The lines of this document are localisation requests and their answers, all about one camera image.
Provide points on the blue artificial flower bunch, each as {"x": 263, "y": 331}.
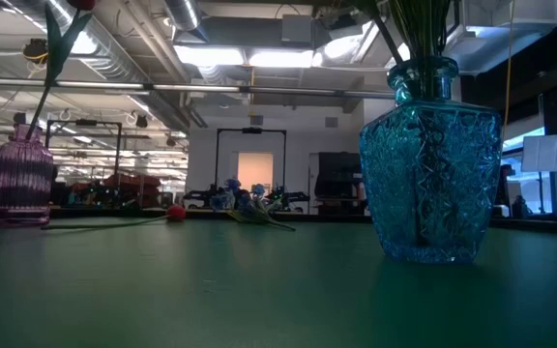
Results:
{"x": 247, "y": 205}

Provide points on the silver spiral ceiling duct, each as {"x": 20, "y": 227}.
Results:
{"x": 114, "y": 67}

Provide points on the green table mat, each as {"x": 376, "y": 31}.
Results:
{"x": 211, "y": 290}

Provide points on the white ventilation unit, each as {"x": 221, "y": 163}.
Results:
{"x": 491, "y": 38}

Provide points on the purple ribbed glass vase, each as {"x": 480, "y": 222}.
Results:
{"x": 20, "y": 179}

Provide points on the long ceiling pipe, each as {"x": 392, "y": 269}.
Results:
{"x": 211, "y": 88}

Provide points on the red artificial tulip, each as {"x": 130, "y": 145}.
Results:
{"x": 176, "y": 213}
{"x": 58, "y": 48}

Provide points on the grey ceiling box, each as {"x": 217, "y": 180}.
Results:
{"x": 297, "y": 30}

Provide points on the white sign panel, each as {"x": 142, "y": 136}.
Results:
{"x": 547, "y": 152}

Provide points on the blue cut glass vase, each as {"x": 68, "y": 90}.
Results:
{"x": 428, "y": 183}

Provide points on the bright ceiling light panel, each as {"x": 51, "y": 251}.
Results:
{"x": 240, "y": 55}

